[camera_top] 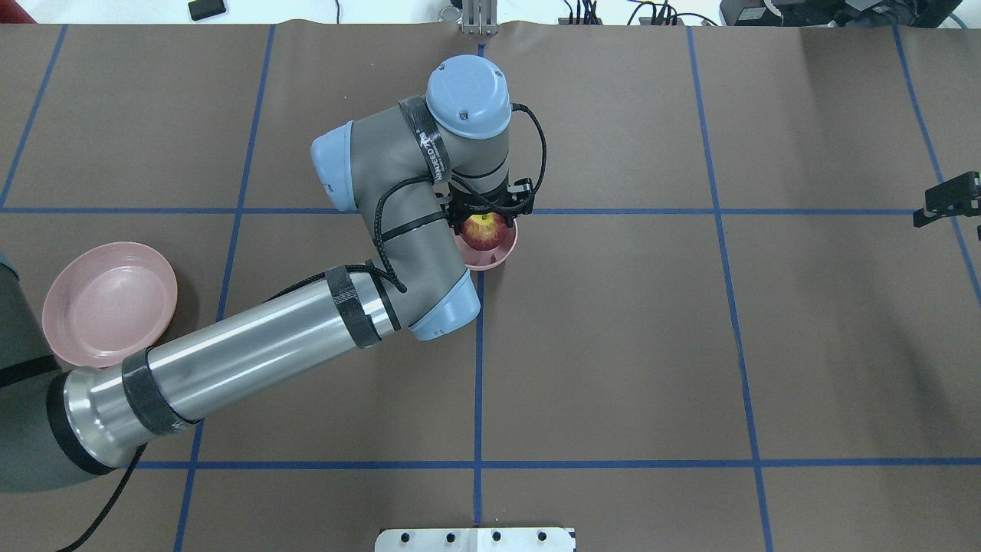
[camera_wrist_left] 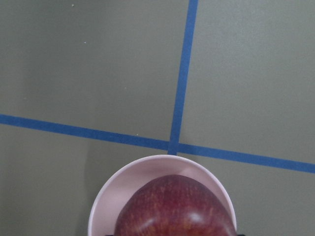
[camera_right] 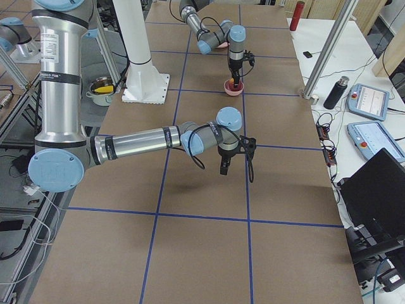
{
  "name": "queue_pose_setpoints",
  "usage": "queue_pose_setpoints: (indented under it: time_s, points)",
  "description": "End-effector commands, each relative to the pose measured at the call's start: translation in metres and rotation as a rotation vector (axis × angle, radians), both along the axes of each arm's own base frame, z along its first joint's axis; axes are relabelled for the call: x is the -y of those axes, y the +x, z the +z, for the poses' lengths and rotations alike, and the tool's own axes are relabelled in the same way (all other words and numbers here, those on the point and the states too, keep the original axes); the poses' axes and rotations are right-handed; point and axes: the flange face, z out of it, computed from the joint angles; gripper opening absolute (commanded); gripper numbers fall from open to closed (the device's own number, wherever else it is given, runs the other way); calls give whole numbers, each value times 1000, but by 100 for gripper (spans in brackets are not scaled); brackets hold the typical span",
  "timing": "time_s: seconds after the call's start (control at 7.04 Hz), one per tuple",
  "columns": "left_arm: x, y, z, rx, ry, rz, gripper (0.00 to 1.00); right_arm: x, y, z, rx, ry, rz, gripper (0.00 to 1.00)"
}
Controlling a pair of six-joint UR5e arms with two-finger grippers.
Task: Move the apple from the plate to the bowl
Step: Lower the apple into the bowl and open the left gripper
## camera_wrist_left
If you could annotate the red apple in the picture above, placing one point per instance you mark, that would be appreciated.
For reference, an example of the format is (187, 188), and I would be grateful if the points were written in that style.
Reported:
(174, 205)

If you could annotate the pink bowl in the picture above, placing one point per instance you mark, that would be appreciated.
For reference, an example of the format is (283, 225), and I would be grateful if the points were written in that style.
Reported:
(119, 188)

